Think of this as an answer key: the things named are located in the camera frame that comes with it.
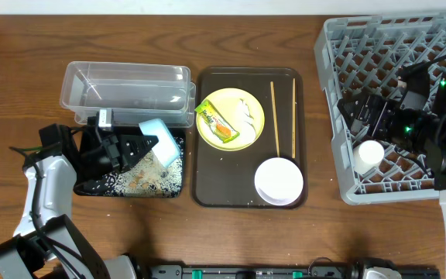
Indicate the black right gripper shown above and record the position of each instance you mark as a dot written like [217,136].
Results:
[371,117]

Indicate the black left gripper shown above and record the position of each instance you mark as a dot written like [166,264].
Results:
[113,151]

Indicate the light blue bowl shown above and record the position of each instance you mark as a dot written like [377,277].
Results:
[166,150]

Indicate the white paper cup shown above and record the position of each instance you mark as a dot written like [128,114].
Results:
[367,155]

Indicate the green snack wrapper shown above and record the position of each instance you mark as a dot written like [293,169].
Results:
[216,122]

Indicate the white napkin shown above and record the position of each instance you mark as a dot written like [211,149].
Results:
[248,130]

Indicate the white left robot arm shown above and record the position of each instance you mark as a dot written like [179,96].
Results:
[68,159]

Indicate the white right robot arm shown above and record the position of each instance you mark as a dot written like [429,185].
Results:
[404,123]

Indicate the rice food waste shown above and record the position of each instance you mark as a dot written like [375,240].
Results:
[149,180]

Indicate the black waste tray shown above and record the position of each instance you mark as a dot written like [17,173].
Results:
[174,182]

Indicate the grey dishwasher rack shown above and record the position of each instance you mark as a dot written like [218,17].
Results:
[357,54]

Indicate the clear plastic bin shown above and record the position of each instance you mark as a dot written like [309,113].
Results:
[134,92]

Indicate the dark brown serving tray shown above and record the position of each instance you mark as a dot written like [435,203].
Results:
[225,179]

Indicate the left wooden chopstick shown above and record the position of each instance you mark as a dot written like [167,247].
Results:
[275,126]

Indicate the white bowl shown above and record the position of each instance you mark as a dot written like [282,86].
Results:
[279,181]

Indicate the yellow plate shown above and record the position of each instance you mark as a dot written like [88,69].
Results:
[226,102]

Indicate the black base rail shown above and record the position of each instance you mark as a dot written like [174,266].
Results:
[179,272]

